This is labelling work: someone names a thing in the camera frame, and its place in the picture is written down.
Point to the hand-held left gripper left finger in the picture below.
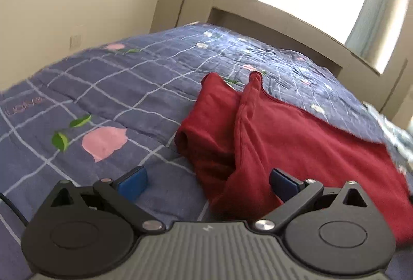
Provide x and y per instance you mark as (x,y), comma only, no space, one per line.
(134,182)

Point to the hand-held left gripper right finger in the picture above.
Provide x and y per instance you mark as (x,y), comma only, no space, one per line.
(284,185)

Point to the light blue cloth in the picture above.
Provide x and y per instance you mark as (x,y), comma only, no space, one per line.
(395,138)

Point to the white wall socket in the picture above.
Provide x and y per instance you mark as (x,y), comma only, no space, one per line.
(75,41)

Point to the light blue curtain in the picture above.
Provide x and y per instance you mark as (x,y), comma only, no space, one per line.
(371,15)

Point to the red long-sleeved sweater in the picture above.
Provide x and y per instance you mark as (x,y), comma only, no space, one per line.
(306,151)

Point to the blue checked flower quilt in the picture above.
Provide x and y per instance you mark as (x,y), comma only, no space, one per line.
(96,89)

